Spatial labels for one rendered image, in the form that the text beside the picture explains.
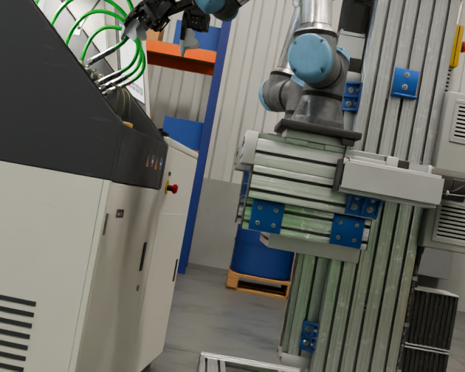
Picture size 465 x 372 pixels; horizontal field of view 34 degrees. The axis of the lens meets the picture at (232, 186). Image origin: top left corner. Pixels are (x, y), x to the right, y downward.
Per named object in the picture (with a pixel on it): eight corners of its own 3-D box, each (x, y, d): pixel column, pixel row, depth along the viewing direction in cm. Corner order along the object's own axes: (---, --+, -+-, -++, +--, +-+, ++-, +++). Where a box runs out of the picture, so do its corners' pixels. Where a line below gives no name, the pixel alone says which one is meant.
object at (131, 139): (114, 181, 210) (124, 123, 210) (98, 178, 211) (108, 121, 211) (159, 188, 272) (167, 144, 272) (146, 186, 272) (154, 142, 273)
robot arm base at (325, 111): (338, 136, 225) (344, 102, 225) (347, 131, 210) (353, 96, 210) (287, 126, 225) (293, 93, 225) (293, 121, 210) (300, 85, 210)
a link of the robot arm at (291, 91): (300, 110, 259) (307, 70, 259) (275, 109, 270) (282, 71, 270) (325, 117, 266) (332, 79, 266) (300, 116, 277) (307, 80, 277)
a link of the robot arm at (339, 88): (348, 101, 221) (356, 54, 221) (336, 91, 209) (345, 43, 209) (308, 96, 225) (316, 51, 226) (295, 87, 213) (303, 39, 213)
